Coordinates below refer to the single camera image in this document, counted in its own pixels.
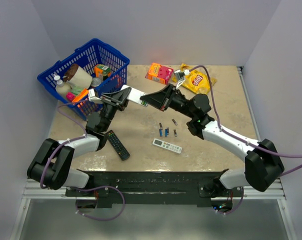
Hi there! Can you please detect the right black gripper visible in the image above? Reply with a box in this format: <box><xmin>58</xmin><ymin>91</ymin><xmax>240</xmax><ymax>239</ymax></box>
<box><xmin>140</xmin><ymin>83</ymin><xmax>196</xmax><ymax>119</ymax></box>

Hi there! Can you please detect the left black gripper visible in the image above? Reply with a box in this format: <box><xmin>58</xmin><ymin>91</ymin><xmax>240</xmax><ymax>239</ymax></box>
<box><xmin>99</xmin><ymin>87</ymin><xmax>132</xmax><ymax>132</ymax></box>

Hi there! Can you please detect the small white remote control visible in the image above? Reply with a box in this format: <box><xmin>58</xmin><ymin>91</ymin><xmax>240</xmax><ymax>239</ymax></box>
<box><xmin>121</xmin><ymin>84</ymin><xmax>148</xmax><ymax>107</ymax></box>

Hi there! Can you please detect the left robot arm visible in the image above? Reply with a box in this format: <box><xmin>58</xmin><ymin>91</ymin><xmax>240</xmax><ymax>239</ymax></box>
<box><xmin>27</xmin><ymin>87</ymin><xmax>132</xmax><ymax>196</ymax></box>

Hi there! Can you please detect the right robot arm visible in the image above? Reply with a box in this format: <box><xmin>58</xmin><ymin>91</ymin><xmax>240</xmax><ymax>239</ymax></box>
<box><xmin>140</xmin><ymin>84</ymin><xmax>285</xmax><ymax>197</ymax></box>

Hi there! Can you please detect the long white remote control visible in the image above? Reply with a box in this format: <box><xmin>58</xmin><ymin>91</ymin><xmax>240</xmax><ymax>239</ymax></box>
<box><xmin>152</xmin><ymin>138</ymin><xmax>182</xmax><ymax>154</ymax></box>

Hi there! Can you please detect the black TV remote control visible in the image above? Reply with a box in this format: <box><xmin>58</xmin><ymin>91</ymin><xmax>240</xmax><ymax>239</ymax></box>
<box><xmin>106</xmin><ymin>130</ymin><xmax>131</xmax><ymax>161</ymax></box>

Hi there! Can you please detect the orange pink snack box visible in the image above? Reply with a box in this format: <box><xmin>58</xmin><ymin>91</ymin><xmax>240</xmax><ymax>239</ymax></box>
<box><xmin>145</xmin><ymin>62</ymin><xmax>174</xmax><ymax>85</ymax></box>

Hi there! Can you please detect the metal tin can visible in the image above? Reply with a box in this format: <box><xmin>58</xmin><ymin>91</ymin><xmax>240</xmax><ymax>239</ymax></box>
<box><xmin>90</xmin><ymin>77</ymin><xmax>103</xmax><ymax>88</ymax></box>

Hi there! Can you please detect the orange green juice carton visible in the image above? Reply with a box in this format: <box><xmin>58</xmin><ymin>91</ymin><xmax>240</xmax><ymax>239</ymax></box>
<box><xmin>93</xmin><ymin>64</ymin><xmax>111</xmax><ymax>81</ymax></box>

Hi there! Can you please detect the orange box in basket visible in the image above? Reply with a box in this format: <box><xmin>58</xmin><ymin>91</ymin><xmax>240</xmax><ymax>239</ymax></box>
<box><xmin>72</xmin><ymin>89</ymin><xmax>89</xmax><ymax>103</ymax></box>

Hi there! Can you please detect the yellow Lays chips bag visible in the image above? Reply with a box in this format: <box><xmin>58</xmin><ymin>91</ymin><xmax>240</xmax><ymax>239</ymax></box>
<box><xmin>172</xmin><ymin>63</ymin><xmax>217</xmax><ymax>95</ymax></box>

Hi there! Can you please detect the light green packet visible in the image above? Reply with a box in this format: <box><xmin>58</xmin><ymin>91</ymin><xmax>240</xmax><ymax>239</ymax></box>
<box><xmin>70</xmin><ymin>86</ymin><xmax>84</xmax><ymax>96</ymax></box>

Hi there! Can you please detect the cream cylindrical container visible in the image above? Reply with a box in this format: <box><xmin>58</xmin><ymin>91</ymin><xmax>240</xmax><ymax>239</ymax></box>
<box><xmin>62</xmin><ymin>63</ymin><xmax>93</xmax><ymax>89</ymax></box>

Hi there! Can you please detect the pink small box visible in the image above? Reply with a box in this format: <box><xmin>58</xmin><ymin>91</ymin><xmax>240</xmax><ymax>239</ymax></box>
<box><xmin>65</xmin><ymin>92</ymin><xmax>76</xmax><ymax>102</ymax></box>

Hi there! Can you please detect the blue plastic shopping basket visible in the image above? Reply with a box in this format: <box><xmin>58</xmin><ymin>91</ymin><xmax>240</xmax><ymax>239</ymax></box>
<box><xmin>36</xmin><ymin>37</ymin><xmax>131</xmax><ymax>122</ymax></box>

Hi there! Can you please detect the white bottle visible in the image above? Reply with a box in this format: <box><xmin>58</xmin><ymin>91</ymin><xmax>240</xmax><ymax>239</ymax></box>
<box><xmin>53</xmin><ymin>75</ymin><xmax>72</xmax><ymax>100</ymax></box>

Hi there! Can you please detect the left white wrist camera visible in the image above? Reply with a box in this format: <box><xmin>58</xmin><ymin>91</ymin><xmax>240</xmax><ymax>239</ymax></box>
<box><xmin>88</xmin><ymin>88</ymin><xmax>103</xmax><ymax>104</ymax></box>

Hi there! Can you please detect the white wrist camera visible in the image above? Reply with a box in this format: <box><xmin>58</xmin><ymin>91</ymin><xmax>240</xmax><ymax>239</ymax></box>
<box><xmin>88</xmin><ymin>88</ymin><xmax>103</xmax><ymax>104</ymax></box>
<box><xmin>174</xmin><ymin>69</ymin><xmax>190</xmax><ymax>89</ymax></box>

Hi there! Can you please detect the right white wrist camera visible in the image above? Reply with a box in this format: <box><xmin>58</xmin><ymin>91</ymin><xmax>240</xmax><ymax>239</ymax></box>
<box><xmin>174</xmin><ymin>69</ymin><xmax>190</xmax><ymax>89</ymax></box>

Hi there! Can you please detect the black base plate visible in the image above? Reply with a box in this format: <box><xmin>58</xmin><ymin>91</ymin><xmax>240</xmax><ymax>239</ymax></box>
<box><xmin>66</xmin><ymin>171</ymin><xmax>242</xmax><ymax>208</ymax></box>

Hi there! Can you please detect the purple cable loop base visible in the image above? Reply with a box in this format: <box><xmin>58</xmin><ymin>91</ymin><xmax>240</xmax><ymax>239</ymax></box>
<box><xmin>75</xmin><ymin>186</ymin><xmax>127</xmax><ymax>222</ymax></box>

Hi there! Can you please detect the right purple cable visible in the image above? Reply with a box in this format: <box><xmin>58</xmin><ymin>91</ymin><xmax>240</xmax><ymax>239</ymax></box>
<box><xmin>188</xmin><ymin>64</ymin><xmax>302</xmax><ymax>179</ymax></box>

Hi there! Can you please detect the purple cable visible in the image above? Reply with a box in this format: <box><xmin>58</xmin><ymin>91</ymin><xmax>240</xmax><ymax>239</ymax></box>
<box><xmin>188</xmin><ymin>64</ymin><xmax>302</xmax><ymax>179</ymax></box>
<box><xmin>39</xmin><ymin>103</ymin><xmax>89</xmax><ymax>190</ymax></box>

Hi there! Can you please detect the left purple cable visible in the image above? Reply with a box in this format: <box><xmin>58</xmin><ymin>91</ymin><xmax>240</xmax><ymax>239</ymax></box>
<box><xmin>39</xmin><ymin>103</ymin><xmax>89</xmax><ymax>190</ymax></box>

